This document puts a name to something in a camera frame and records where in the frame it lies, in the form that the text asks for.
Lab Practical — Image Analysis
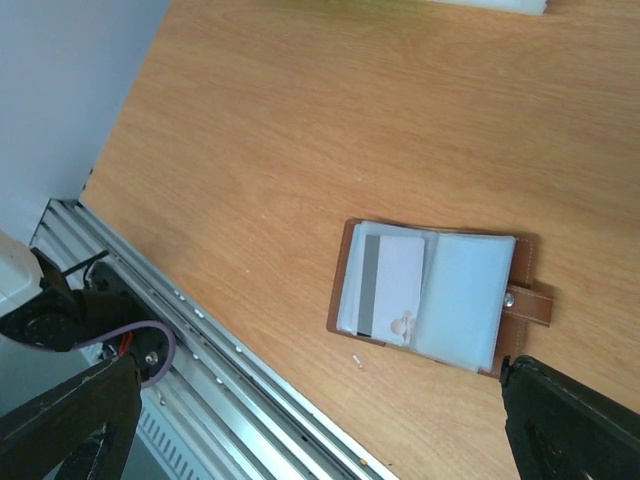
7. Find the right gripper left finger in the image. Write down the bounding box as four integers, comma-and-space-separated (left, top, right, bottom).
1, 355, 142, 479

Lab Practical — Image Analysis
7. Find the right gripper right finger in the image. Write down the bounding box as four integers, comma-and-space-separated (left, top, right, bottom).
499, 355, 639, 479

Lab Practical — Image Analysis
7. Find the brown leather card holder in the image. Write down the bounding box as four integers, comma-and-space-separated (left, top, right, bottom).
326, 218, 553, 376

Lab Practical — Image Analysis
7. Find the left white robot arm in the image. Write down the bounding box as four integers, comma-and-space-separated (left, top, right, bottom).
1, 233, 136, 352

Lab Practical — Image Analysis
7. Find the white translucent bin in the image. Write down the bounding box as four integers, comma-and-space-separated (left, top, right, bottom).
433, 0, 547, 16

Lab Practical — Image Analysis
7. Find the grey slotted cable duct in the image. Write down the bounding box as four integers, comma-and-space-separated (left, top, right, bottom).
137, 403, 212, 480

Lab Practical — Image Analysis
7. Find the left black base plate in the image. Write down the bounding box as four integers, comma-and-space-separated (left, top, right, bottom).
63, 250, 177, 389

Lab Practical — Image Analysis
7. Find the aluminium rail frame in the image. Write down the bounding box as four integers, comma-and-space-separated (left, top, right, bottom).
32, 200, 391, 479

